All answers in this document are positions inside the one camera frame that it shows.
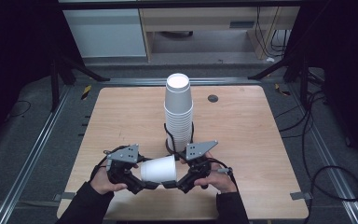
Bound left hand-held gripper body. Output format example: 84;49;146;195
105;143;147;196

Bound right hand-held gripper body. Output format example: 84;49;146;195
176;140;219;195

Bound black wire cup holder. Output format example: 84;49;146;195
162;121;197;157

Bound white paper cup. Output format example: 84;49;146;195
140;154;178;184

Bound stack of white cups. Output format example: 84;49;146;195
163;73;195;153

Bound person's left hand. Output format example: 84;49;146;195
89;161;129;196

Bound person's right hand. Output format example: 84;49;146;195
194;151;238;194

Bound grey tape piece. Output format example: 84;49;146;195
290;191;312;202
53;191;76;202

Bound yellow black tape strip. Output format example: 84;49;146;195
274;83;292;97
80;85;93;101

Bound black metal stand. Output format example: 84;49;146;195
49;46;112;113
247;46;312;105

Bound dark object under desk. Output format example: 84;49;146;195
159;30;195;39

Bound white cabinet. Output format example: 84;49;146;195
62;8;147;59

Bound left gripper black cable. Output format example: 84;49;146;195
89;145;129;182

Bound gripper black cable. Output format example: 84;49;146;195
89;145;129;182
210;157;240;191

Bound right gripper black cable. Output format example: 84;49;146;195
210;157;240;191

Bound metal floor rail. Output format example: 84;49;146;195
286;83;358;224
0;85;73;224

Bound thin black floor cable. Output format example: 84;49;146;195
5;99;33;121

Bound black cables at desk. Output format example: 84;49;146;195
255;7;291;59

